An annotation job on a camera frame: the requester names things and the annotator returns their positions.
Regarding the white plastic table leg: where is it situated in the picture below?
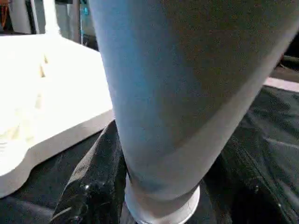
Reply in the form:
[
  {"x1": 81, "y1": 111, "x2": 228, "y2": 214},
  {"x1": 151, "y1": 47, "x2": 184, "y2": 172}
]
[
  {"x1": 42, "y1": 0, "x2": 62, "y2": 39},
  {"x1": 87, "y1": 0, "x2": 299, "y2": 224}
]

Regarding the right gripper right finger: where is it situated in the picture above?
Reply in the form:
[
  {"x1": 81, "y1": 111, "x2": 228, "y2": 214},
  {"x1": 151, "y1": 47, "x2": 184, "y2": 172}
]
[{"x1": 205, "y1": 144, "x2": 299, "y2": 224}]

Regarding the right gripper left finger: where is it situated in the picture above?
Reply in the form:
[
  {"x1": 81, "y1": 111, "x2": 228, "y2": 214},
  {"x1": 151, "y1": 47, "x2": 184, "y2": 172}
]
[{"x1": 49, "y1": 119, "x2": 129, "y2": 224}]

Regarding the white plastic table top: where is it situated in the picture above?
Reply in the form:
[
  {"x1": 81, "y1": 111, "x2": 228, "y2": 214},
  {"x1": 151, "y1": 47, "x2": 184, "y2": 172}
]
[{"x1": 0, "y1": 33, "x2": 115, "y2": 199}]

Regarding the white flat board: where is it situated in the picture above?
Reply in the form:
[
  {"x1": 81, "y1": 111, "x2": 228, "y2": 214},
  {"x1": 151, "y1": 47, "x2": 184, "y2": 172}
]
[{"x1": 263, "y1": 77, "x2": 299, "y2": 92}]

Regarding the black work mat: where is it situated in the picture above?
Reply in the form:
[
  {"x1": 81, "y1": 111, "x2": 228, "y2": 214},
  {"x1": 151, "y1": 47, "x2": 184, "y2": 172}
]
[{"x1": 0, "y1": 28, "x2": 299, "y2": 224}]

